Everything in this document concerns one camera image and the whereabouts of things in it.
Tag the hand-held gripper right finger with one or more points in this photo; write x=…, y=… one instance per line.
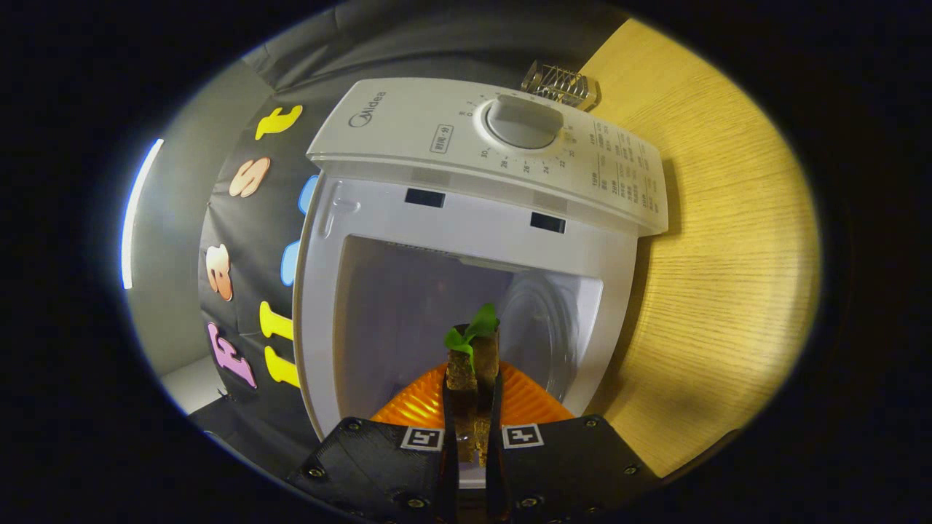
x=561, y=458

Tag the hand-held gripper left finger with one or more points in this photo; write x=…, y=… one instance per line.
x=386, y=458

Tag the brown sandwich with lettuce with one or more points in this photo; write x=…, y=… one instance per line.
x=462, y=378

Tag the white microwave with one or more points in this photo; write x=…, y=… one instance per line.
x=437, y=131

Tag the glass turntable plate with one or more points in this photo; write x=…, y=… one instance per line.
x=542, y=327

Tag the black backdrop cloth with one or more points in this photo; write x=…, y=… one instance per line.
x=247, y=225

